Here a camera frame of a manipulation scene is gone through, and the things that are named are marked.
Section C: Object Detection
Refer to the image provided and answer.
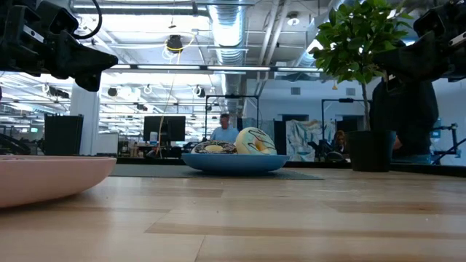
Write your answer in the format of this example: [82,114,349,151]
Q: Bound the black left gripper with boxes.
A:
[0,0,119,92]

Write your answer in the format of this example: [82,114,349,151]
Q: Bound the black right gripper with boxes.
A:
[373,0,466,87]

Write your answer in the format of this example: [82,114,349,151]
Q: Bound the large chocolate-iced donut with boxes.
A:
[191,140,238,155]

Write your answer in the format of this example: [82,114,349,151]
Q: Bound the large mint donut dark squiggle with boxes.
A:
[234,127,277,156]

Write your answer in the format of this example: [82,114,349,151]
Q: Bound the person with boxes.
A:
[210,113,240,143]
[370,78,441,165]
[334,129,350,156]

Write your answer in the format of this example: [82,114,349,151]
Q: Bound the white column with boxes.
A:
[70,82,100,156]

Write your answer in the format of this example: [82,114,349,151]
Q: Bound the green plant in black pot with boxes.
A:
[309,0,416,172]

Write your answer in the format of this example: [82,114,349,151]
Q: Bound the black upright panel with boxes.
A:
[44,114,84,156]

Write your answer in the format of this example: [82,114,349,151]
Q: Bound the ceiling light strip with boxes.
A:
[108,63,323,73]

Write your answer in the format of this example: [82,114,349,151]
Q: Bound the black desk monitor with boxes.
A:
[143,115,186,143]

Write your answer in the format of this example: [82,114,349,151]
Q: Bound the pink plate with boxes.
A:
[0,155,117,209]

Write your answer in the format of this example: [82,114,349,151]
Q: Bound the blue plate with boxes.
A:
[181,152,291,174]

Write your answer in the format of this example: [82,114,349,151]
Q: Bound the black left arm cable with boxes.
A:
[72,0,106,41]

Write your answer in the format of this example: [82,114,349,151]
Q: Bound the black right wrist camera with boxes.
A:
[413,7,448,37]

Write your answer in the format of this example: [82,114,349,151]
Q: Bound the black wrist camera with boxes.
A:
[413,7,448,37]
[36,1,81,36]

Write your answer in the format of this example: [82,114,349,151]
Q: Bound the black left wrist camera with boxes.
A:
[36,1,81,36]

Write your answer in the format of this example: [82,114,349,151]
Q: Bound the black ceiling camera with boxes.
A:
[166,34,184,54]

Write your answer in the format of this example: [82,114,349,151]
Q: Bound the black aluminium table frame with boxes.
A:
[116,156,466,178]

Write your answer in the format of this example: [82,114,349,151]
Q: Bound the painted wall canvas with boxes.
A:
[285,119,338,162]

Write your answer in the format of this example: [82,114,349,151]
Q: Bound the silver ceiling duct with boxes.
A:
[208,0,249,110]

